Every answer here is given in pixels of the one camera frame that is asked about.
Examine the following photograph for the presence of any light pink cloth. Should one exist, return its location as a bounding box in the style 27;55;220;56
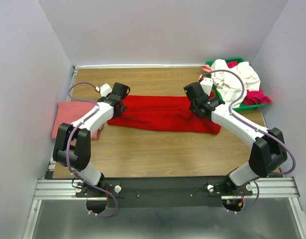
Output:
200;65;212;75

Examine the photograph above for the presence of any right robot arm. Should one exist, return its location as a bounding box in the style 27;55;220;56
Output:
184;82;288;195

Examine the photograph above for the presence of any red t-shirt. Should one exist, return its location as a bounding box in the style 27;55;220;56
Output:
107;95;221;134

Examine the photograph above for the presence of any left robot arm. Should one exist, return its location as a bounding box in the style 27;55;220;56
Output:
52;82;131;197

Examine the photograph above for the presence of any white t-shirt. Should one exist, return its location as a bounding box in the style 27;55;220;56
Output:
211;59;261;108

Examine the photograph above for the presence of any magenta t-shirt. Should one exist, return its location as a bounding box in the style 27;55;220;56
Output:
222;61;271;108

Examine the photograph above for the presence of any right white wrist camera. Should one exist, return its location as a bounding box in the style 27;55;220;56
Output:
199;77;213;95

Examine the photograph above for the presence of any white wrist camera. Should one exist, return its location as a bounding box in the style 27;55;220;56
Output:
199;77;213;95
95;83;112;97

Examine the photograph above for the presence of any folded pink t-shirt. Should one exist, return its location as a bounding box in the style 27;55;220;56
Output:
51;101;95;140

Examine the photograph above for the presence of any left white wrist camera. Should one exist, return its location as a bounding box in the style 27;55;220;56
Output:
95;83;112;97

